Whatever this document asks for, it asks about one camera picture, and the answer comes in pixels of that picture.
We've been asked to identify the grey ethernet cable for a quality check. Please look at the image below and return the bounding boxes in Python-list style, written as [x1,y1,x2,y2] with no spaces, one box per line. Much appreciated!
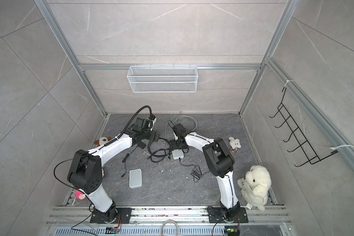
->
[164,113,199,139]

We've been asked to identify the thick black ethernet cable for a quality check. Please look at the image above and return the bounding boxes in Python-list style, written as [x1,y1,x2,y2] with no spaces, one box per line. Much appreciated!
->
[147,137,172,163]

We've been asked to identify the black power adapter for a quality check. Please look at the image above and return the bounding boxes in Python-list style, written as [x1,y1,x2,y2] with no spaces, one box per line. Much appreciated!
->
[121,145,144,178]

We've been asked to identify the brown white plush toy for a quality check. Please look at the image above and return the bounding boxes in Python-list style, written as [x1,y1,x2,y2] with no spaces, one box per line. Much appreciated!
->
[93,136,112,147]

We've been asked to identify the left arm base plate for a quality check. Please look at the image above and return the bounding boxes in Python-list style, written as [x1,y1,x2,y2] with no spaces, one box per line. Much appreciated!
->
[90,207,132,224]

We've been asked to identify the black wire hook rack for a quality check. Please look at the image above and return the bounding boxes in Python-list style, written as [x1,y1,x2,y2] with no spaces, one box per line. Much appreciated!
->
[269,88,338,167]

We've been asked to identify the thin black power cable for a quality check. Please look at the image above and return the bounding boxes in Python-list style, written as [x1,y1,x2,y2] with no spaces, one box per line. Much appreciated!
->
[179,158,210,183]

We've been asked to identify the white wire mesh basket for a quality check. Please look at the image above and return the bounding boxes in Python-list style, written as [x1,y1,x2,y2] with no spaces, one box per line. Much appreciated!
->
[127,65,199,93]

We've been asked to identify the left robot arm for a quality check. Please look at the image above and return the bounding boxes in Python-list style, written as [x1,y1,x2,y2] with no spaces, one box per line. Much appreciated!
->
[67,105,156,223]

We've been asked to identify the pink cartoon boy doll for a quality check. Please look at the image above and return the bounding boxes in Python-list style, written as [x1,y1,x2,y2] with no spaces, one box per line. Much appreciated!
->
[74,190,86,200]

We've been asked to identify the small white plush toy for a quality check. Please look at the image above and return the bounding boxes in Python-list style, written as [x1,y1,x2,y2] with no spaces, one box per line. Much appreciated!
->
[228,137,242,152]

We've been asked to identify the large white plush sheep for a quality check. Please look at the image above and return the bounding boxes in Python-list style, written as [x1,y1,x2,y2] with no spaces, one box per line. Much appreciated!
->
[237,165,271,211]

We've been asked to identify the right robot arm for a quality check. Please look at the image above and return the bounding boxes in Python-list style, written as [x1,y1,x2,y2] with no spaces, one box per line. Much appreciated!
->
[172,124,241,221]

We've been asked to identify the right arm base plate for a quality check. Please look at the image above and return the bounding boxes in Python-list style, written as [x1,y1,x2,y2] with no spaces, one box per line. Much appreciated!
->
[206,207,249,224]

